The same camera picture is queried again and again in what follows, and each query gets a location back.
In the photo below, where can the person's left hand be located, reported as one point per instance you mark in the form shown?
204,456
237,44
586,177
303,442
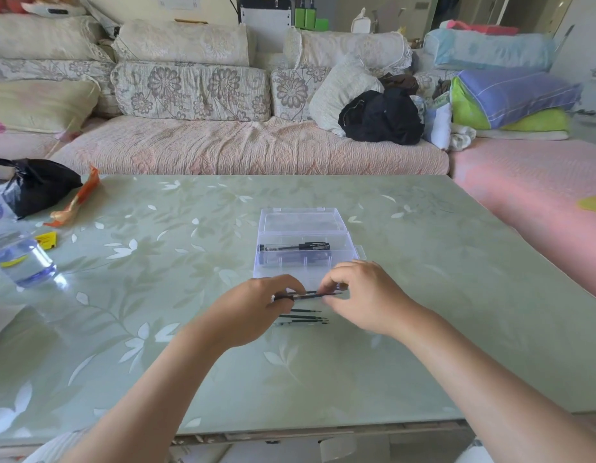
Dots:
245,313

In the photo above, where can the person's right hand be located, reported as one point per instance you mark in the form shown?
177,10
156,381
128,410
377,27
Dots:
380,298

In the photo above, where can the pen refills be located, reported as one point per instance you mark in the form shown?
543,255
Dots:
302,323

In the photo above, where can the black pen refill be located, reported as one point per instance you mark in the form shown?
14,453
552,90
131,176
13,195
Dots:
305,310
305,316

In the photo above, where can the clear plastic storage box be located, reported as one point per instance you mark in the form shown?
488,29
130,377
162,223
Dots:
302,220

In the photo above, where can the person's left forearm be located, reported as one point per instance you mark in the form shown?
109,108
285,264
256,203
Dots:
143,405

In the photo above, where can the person's right forearm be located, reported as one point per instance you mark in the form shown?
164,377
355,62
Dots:
500,385

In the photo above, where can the pink quilted sofa seat cover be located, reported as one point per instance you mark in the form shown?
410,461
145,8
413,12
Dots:
245,147

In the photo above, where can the white towel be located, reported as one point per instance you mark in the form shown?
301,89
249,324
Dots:
462,138

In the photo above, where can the black clothing bundle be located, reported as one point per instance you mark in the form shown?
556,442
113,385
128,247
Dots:
382,119

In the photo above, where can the white and blue cloth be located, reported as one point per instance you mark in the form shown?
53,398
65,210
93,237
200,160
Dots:
438,126

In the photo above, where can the salmon pink sofa seat cover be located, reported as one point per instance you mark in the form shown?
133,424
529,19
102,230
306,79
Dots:
524,185

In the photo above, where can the orange snack wrapper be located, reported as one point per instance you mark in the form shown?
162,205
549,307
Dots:
85,190

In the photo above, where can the white textured pillow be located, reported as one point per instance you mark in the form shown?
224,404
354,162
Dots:
339,96

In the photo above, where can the yellow tag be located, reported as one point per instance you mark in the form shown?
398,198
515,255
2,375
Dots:
46,241

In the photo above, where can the brown garment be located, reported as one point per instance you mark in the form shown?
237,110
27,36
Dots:
399,83

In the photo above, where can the floral sofa back cushion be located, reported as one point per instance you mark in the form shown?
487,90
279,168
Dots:
191,91
429,81
56,68
291,93

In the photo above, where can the clear water bottle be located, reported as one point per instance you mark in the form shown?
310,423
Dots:
23,265

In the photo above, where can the yellow round item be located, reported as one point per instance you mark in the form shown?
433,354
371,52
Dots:
593,204

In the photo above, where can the white paper bag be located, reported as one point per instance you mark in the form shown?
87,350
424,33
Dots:
1,323

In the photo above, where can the black plastic bag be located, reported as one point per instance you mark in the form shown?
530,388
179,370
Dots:
35,188

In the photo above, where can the cream sofa bolster cushion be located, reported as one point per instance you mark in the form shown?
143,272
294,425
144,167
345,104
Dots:
42,37
351,50
182,43

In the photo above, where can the light blue bolster pillow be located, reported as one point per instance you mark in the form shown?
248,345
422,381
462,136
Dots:
491,49

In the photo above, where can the white tissue pack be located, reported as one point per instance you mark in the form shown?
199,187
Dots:
361,25

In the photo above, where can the pale pink sofa seat cover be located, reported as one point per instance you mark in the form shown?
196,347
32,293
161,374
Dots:
18,145

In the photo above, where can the green bottle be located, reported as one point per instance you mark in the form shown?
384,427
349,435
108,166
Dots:
300,16
310,16

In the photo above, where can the pale yellow pillow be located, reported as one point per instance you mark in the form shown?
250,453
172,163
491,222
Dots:
39,107

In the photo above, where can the brown wooden stick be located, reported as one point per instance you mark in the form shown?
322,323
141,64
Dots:
191,21

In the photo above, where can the white device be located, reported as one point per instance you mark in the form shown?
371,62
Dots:
54,9

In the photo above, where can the grey table frame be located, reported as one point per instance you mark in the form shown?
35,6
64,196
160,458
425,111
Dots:
288,443

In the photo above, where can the white cabinet with black frame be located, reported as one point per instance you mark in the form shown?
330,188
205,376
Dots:
265,28

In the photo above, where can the white wall calendar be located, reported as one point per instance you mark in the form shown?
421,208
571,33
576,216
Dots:
178,0

